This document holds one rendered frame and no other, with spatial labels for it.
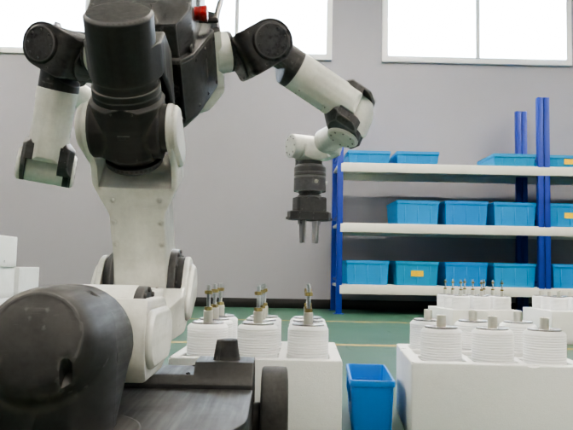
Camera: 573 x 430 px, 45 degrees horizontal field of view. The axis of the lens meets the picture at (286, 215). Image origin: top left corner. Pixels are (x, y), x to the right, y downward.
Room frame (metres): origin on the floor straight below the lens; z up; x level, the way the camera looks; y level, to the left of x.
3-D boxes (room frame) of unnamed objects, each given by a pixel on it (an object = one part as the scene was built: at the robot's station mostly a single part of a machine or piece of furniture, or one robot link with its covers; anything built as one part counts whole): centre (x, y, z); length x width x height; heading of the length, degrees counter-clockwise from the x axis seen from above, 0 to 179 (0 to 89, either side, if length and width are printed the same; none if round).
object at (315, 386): (1.77, 0.06, 0.09); 0.39 x 0.39 x 0.18; 88
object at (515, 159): (6.32, -2.00, 1.38); 0.50 x 0.38 x 0.11; 1
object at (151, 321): (1.04, 0.28, 0.28); 0.21 x 0.20 x 0.13; 1
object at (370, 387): (1.83, -0.22, 0.06); 0.30 x 0.11 x 0.12; 177
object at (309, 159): (1.89, -0.05, 0.69); 0.11 x 0.11 x 0.11; 27
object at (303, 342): (1.64, -0.06, 0.16); 0.10 x 0.10 x 0.18
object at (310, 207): (1.88, -0.06, 0.57); 0.13 x 0.10 x 0.12; 111
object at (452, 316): (3.94, -1.06, 0.09); 0.39 x 0.39 x 0.18; 8
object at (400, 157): (6.29, -1.14, 1.38); 0.50 x 0.38 x 0.11; 0
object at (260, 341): (1.65, 0.06, 0.16); 0.10 x 0.10 x 0.18
